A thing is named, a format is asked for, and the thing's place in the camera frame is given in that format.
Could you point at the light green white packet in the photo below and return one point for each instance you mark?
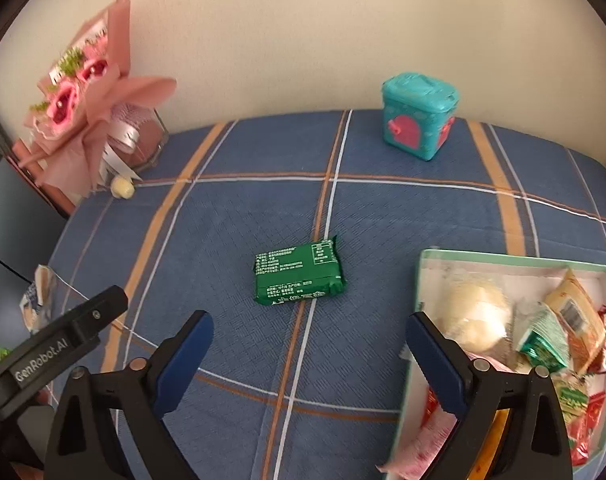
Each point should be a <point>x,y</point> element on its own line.
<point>543,340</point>

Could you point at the dark green snack packet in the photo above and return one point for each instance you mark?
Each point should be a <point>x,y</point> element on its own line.
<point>298,270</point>

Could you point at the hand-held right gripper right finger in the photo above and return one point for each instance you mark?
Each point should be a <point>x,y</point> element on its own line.
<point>438,360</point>

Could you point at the small cream-white ornament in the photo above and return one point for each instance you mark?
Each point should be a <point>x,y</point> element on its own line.
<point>122,187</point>

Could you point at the red starred snack packet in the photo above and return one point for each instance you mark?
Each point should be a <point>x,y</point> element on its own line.
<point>590,410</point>

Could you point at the blue plaid tablecloth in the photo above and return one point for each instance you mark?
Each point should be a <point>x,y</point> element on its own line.
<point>233,210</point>

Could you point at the blue white crumpled bag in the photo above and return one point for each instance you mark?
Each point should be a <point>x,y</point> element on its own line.
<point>35,305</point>

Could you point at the clear round biscuit packet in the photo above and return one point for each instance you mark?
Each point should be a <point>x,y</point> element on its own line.
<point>570,400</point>

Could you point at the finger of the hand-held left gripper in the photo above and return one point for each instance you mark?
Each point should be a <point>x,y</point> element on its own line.
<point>105,307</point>

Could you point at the green-rimmed white tray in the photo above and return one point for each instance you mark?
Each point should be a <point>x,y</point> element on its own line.
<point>435,280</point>

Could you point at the clear white bun packet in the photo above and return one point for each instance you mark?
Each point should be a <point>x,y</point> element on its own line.
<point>475,315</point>

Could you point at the beige orange bread packet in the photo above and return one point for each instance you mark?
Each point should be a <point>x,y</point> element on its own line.
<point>578,320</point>

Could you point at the red white-label snack packet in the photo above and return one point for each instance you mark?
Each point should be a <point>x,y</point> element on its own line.
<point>605,355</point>

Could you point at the orange cake packet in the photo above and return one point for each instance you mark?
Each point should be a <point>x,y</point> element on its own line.
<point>500,435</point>

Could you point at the pink flower bouquet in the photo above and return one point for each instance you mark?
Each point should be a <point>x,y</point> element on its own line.
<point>68,105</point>

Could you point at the pink purple snack packet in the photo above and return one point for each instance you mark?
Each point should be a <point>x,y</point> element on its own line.
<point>423,450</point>

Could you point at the clear square vase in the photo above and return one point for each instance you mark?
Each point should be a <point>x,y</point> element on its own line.
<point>148,135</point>

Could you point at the teal toy box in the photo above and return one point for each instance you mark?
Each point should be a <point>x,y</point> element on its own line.
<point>413,115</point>

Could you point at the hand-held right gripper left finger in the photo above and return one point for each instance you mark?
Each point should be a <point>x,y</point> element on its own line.
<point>183,360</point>

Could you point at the dark grey cabinet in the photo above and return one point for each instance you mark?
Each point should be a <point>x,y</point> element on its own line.
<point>13,210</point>

